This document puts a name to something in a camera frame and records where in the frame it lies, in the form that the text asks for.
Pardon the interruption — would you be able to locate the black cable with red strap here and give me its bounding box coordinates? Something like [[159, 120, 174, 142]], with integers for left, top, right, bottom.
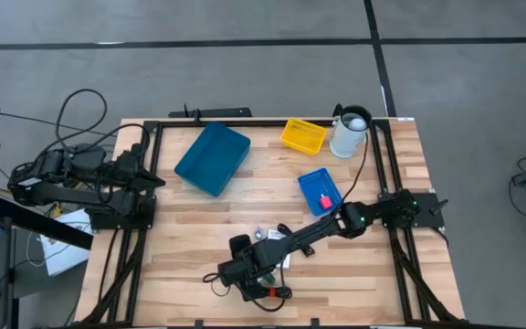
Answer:
[[256, 285, 293, 301]]

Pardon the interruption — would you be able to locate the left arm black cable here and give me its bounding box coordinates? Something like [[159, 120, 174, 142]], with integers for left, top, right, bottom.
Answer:
[[55, 89, 150, 156]]

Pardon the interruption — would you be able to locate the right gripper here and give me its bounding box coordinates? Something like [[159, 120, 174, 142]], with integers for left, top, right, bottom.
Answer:
[[218, 233, 287, 302]]

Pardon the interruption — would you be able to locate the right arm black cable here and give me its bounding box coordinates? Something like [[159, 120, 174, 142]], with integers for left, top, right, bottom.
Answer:
[[341, 131, 370, 205]]

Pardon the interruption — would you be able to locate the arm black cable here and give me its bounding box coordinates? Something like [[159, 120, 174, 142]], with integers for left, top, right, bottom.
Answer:
[[341, 131, 370, 205], [55, 89, 150, 156]]

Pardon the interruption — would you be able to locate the teal plastic bin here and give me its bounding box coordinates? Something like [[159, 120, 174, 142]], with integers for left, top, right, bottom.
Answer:
[[174, 122, 252, 198]]

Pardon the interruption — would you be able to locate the black desk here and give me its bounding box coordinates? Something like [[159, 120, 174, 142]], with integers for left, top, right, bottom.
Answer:
[[0, 194, 94, 329]]

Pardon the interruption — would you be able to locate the black electronics box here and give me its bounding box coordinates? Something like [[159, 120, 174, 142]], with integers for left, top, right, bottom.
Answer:
[[167, 106, 254, 120]]

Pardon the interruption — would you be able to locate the thin black floor cable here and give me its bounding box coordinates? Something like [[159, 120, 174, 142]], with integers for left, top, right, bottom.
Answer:
[[0, 111, 118, 138]]

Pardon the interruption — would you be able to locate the white cylindrical container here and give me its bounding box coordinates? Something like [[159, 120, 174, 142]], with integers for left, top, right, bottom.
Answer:
[[329, 103, 373, 160]]

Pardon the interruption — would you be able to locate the black aluminium table frame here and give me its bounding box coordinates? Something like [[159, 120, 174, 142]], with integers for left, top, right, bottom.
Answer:
[[79, 117, 465, 328]]

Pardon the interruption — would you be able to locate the yellow plastic basket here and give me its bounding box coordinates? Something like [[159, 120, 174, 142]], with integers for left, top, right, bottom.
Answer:
[[279, 116, 328, 156]]

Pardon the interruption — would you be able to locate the white box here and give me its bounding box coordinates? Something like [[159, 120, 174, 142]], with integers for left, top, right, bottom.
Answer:
[[38, 207, 94, 278]]

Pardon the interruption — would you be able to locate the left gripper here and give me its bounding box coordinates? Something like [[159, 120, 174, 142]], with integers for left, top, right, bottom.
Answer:
[[115, 149, 167, 193]]

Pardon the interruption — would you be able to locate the blue plastic basket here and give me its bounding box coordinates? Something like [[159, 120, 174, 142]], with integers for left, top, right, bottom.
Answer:
[[297, 167, 344, 218]]

